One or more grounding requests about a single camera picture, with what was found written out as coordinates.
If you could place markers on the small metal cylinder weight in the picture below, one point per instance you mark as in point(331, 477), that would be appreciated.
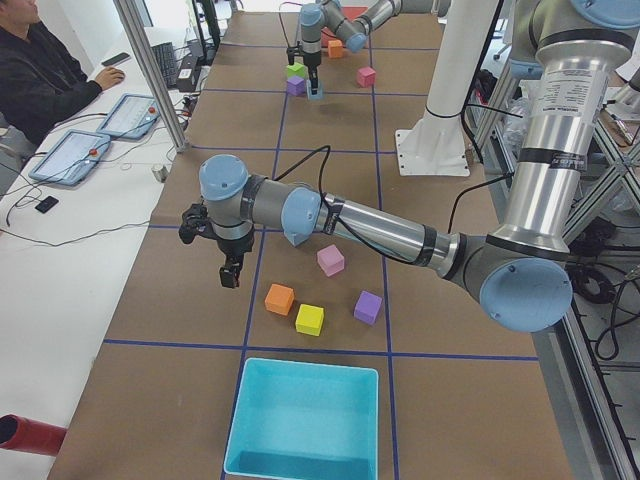
point(160, 172)

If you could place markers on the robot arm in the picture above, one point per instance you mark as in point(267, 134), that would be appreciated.
point(320, 15)
point(441, 227)

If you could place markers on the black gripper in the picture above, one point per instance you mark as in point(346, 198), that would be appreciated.
point(313, 61)
point(234, 248)

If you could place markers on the teach pendant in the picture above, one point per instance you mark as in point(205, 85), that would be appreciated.
point(131, 118)
point(71, 159)

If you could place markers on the orange foam block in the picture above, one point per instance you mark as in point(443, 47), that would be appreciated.
point(279, 299)
point(335, 49)

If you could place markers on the black keyboard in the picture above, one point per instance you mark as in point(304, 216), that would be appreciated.
point(164, 54)

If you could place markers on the purple foam block right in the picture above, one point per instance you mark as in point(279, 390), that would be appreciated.
point(296, 86)

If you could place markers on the black smartphone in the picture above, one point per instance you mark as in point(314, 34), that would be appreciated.
point(46, 204)

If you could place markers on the orange foam block right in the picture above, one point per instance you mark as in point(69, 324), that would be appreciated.
point(335, 49)

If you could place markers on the seated person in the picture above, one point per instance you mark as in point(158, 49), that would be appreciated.
point(42, 84)

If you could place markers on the red cylinder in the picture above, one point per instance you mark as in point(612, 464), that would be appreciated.
point(31, 436)

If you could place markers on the teach pendant far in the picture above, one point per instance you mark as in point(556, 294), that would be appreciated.
point(131, 118)

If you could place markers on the light pink foam block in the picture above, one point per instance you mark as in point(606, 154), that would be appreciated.
point(330, 260)

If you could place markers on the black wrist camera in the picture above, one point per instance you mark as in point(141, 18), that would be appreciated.
point(196, 223)
point(293, 52)

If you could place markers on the magenta foam block near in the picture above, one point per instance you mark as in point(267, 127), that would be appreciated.
point(366, 77)

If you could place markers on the orange foam block left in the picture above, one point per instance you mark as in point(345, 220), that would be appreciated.
point(279, 299)

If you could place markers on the yellow foam block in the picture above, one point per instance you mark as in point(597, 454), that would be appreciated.
point(309, 320)

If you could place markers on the aluminium frame post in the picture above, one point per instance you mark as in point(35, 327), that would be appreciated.
point(136, 34)

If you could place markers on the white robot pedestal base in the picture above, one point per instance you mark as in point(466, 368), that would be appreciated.
point(435, 145)

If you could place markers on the teach pendant near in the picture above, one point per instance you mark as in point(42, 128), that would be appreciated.
point(71, 159)

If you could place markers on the green foam block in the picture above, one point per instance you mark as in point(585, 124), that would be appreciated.
point(295, 69)

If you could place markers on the purple foam block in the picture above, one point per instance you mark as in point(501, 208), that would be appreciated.
point(296, 86)
point(367, 307)

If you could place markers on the blue foam block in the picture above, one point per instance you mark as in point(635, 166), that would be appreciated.
point(315, 94)

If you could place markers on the teal plastic bin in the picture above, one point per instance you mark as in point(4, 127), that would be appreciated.
point(299, 420)

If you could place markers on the purple foam block left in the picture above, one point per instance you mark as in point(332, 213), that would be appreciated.
point(367, 307)

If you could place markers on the pink plastic tray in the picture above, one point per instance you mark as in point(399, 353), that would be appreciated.
point(351, 12)

